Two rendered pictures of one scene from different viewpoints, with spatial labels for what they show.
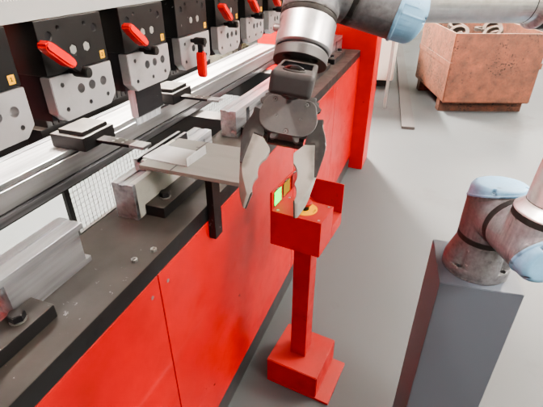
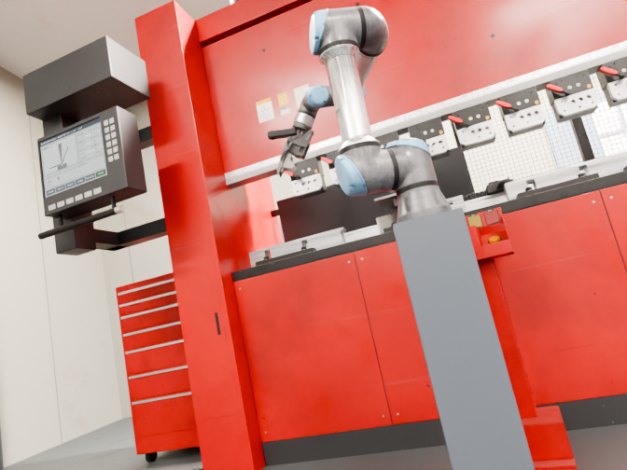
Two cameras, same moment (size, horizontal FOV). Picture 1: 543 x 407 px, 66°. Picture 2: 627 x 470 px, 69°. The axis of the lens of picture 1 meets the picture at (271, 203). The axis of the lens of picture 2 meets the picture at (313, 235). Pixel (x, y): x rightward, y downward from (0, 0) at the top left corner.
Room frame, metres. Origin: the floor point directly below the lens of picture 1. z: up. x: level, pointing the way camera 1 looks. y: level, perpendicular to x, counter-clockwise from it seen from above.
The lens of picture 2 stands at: (0.41, -1.71, 0.58)
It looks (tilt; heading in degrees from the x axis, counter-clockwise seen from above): 10 degrees up; 86
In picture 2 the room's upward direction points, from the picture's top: 12 degrees counter-clockwise
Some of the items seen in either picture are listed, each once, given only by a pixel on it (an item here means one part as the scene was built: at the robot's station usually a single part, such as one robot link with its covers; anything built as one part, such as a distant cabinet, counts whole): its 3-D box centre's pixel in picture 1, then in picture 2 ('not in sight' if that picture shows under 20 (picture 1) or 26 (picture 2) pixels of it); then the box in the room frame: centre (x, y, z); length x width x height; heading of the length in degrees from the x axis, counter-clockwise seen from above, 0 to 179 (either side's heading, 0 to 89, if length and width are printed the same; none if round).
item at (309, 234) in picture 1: (307, 209); (477, 235); (1.10, -0.11, 0.75); 0.20 x 0.16 x 0.18; 153
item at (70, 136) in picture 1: (105, 136); not in sight; (1.05, 0.44, 1.01); 0.26 x 0.12 x 0.05; 69
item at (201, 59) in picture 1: (199, 57); not in sight; (1.11, 0.18, 1.20); 0.04 x 0.02 x 0.10; 69
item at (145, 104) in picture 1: (146, 100); not in sight; (0.99, 0.30, 1.13); 0.10 x 0.02 x 0.10; 159
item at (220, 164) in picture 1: (206, 160); (400, 200); (0.94, 0.16, 1.00); 0.26 x 0.18 x 0.01; 69
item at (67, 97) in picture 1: (62, 64); (345, 166); (0.78, 0.38, 1.26); 0.15 x 0.09 x 0.17; 159
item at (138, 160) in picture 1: (162, 149); not in sight; (1.02, 0.29, 0.98); 0.20 x 0.03 x 0.03; 159
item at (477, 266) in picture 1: (479, 248); (421, 204); (0.80, -0.50, 0.82); 0.15 x 0.15 x 0.10
